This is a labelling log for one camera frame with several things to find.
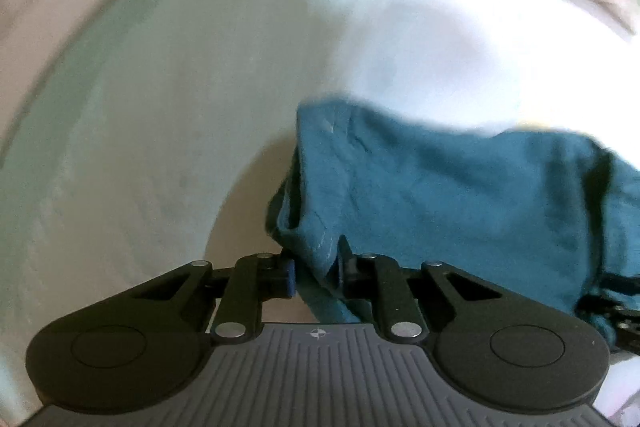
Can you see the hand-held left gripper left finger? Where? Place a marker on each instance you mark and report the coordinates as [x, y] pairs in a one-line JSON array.
[[289, 278]]

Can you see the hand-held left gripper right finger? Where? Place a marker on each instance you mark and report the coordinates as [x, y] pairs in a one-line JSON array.
[[340, 273]]

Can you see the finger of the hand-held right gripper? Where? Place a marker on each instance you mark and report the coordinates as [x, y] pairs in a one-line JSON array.
[[622, 324]]

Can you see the teal pants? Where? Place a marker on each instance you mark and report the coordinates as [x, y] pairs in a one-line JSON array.
[[450, 197]]

